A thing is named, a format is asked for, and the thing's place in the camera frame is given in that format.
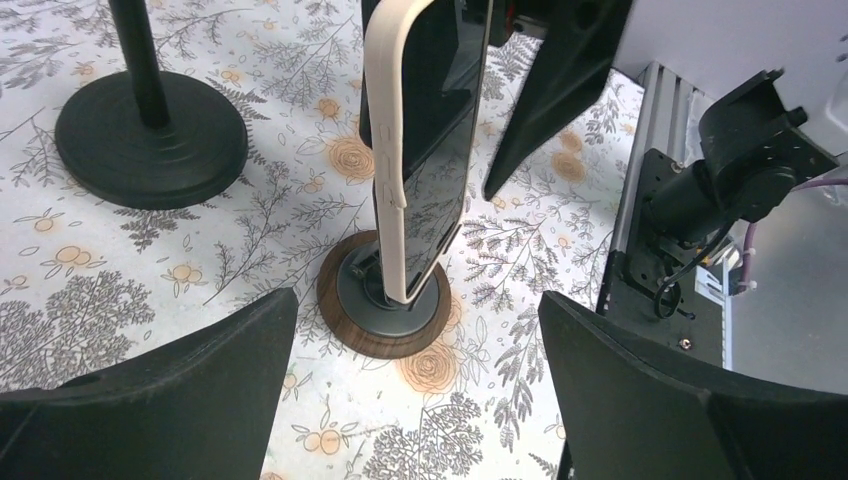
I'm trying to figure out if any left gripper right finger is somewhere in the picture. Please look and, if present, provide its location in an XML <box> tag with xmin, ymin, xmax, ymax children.
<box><xmin>538</xmin><ymin>291</ymin><xmax>847</xmax><ymax>479</ymax></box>

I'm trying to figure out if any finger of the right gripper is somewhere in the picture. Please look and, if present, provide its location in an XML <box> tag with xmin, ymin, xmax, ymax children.
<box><xmin>483</xmin><ymin>0</ymin><xmax>633</xmax><ymax>200</ymax></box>

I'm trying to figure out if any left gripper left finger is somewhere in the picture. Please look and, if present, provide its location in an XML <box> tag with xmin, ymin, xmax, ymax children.
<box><xmin>1</xmin><ymin>288</ymin><xmax>298</xmax><ymax>479</ymax></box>

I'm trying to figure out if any phone with beige case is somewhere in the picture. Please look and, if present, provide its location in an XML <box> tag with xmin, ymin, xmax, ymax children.
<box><xmin>364</xmin><ymin>1</ymin><xmax>493</xmax><ymax>304</ymax></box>

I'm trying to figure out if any wooden base phone stand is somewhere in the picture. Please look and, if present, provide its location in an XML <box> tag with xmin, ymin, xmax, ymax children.
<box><xmin>316</xmin><ymin>230</ymin><xmax>452</xmax><ymax>360</ymax></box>

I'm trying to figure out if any black phone stand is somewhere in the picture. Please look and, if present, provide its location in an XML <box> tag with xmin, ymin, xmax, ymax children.
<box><xmin>54</xmin><ymin>1</ymin><xmax>248</xmax><ymax>210</ymax></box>

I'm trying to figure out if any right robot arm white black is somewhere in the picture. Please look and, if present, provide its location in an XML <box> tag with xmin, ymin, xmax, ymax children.
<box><xmin>483</xmin><ymin>1</ymin><xmax>847</xmax><ymax>241</ymax></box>

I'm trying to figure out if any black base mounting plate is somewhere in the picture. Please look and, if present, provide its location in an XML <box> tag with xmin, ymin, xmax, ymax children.
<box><xmin>589</xmin><ymin>149</ymin><xmax>723</xmax><ymax>366</ymax></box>

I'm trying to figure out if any floral patterned table mat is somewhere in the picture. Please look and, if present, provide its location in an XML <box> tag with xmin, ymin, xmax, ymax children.
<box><xmin>1</xmin><ymin>1</ymin><xmax>643</xmax><ymax>479</ymax></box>

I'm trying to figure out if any aluminium frame rail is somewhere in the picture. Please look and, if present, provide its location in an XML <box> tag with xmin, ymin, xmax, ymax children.
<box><xmin>610</xmin><ymin>61</ymin><xmax>698</xmax><ymax>252</ymax></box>

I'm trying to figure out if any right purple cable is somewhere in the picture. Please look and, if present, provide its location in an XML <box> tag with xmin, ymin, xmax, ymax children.
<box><xmin>738</xmin><ymin>175</ymin><xmax>848</xmax><ymax>293</ymax></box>

